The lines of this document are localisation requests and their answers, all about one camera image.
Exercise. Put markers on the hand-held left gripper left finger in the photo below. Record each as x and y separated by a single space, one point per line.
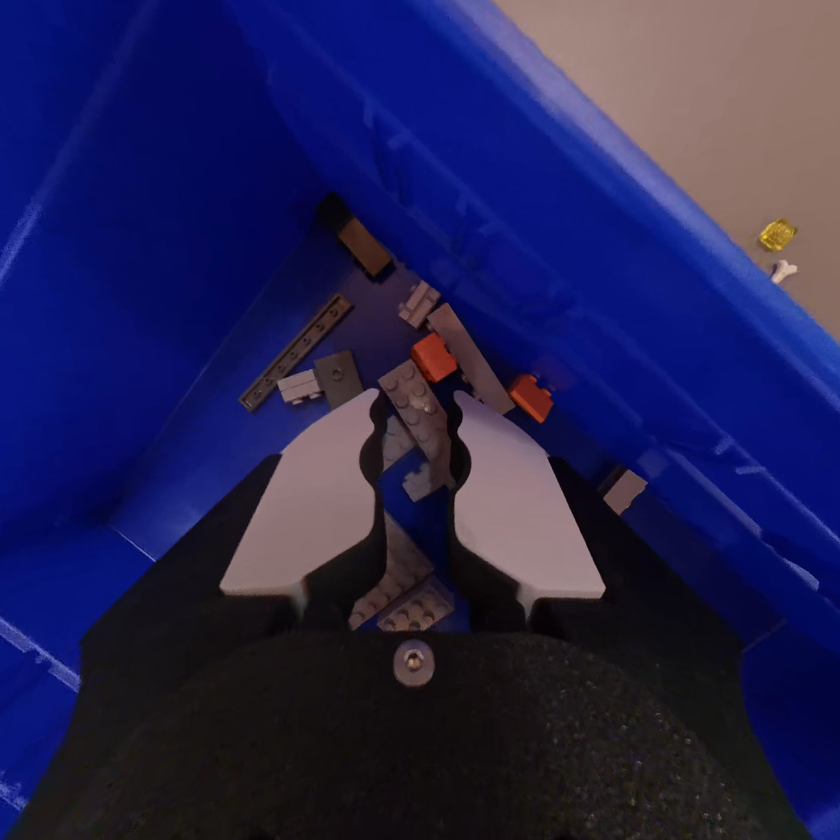
302 519

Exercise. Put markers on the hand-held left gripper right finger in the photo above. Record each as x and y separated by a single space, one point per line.
532 519

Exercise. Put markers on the blue plastic bin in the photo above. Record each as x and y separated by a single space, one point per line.
131 263

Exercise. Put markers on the pile of grey orange bricks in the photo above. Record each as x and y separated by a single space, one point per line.
446 348

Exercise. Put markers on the small white bone piece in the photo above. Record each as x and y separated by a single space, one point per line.
784 272

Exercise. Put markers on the small yellow stud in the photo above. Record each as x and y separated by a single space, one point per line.
777 235

